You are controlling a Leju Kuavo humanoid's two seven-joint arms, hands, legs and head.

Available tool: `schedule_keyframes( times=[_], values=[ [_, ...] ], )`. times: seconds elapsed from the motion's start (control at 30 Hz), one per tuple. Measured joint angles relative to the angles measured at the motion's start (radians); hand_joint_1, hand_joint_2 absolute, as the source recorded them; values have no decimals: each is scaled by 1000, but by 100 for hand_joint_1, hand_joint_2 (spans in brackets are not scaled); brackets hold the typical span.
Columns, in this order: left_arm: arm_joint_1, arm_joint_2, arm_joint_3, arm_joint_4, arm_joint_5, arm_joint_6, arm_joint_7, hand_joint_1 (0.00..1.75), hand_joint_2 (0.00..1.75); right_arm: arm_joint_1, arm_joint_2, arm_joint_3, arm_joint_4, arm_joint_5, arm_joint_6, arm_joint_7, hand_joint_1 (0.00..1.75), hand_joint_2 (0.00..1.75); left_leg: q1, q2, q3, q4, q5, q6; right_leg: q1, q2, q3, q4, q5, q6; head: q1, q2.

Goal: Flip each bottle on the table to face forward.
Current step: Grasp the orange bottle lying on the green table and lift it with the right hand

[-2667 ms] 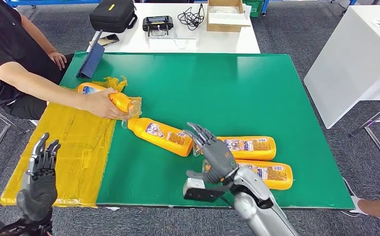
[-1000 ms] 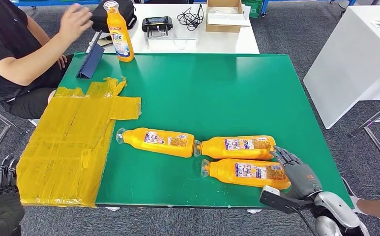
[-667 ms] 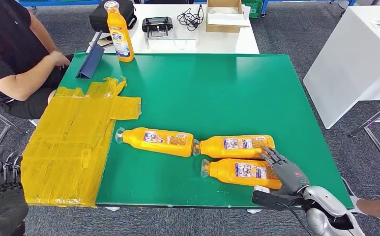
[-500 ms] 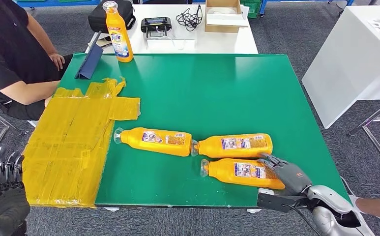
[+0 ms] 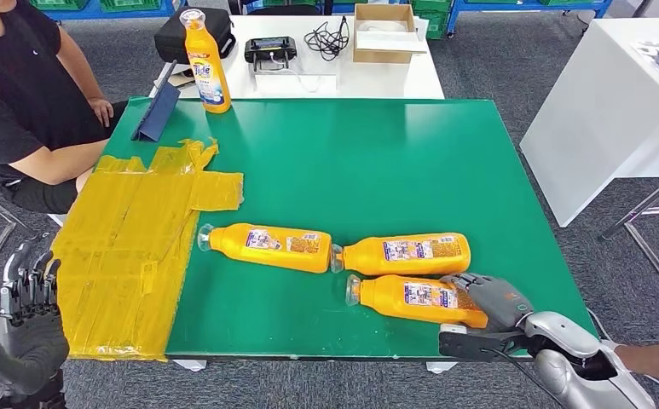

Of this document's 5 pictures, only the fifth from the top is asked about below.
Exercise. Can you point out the metal table frame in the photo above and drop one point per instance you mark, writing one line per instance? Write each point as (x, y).
(645, 201)

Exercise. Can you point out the white side table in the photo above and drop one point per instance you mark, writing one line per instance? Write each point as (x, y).
(600, 118)

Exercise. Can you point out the green table board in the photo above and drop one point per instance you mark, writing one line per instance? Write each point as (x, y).
(363, 169)

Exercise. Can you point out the person's left hand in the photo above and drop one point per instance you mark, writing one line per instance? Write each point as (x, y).
(103, 113)

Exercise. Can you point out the orange detergent bottle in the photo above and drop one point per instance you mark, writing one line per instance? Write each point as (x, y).
(408, 299)
(408, 254)
(272, 248)
(207, 73)

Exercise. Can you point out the person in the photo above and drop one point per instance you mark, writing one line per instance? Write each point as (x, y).
(13, 90)

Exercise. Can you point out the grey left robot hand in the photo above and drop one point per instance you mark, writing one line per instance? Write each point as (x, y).
(30, 350)

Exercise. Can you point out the blue metal shelf rack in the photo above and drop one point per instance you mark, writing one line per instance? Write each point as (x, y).
(137, 14)

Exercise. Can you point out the yellow taped plastic sheet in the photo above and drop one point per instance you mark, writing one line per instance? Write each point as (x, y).
(120, 254)

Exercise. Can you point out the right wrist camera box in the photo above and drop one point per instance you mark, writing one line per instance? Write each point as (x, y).
(470, 344)

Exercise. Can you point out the blue tablet case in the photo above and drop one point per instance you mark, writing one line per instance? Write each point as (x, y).
(157, 115)

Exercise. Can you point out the white foam insert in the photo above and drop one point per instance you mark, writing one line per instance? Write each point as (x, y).
(388, 40)

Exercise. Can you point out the green plastic crate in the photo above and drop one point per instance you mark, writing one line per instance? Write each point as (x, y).
(58, 4)
(131, 4)
(435, 25)

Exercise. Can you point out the person's left forearm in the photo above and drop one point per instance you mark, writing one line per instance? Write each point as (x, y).
(83, 79)

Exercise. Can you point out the smartphone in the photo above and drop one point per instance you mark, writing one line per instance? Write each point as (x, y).
(179, 78)

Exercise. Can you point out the person's bare leg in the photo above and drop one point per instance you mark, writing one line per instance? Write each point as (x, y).
(656, 361)

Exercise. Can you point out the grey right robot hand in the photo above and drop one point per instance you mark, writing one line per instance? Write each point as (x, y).
(501, 305)

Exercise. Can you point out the person's right forearm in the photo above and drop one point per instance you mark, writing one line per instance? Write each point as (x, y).
(52, 164)

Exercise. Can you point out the black carrying case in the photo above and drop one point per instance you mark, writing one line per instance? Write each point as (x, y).
(171, 39)

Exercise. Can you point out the cardboard box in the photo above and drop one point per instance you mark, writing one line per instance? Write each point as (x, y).
(384, 56)

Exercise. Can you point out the black handheld controller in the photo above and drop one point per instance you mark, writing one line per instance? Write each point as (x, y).
(270, 49)

